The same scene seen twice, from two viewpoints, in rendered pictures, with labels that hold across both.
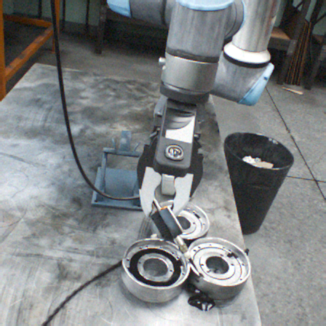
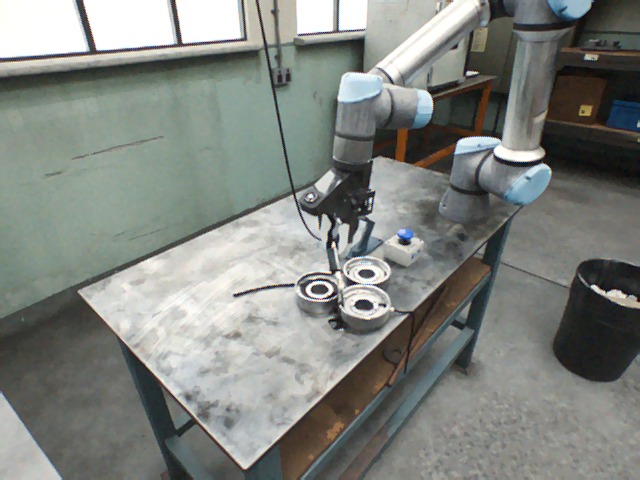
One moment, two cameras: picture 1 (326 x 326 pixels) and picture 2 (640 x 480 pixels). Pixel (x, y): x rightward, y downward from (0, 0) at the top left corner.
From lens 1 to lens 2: 0.51 m
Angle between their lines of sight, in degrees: 39
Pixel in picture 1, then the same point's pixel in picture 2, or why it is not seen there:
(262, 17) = (521, 115)
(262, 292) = (570, 441)
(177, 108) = (335, 172)
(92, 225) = (313, 260)
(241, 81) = (502, 179)
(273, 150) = not seen: outside the picture
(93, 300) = (274, 294)
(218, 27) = (357, 114)
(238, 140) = (606, 268)
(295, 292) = (621, 466)
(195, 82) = (343, 154)
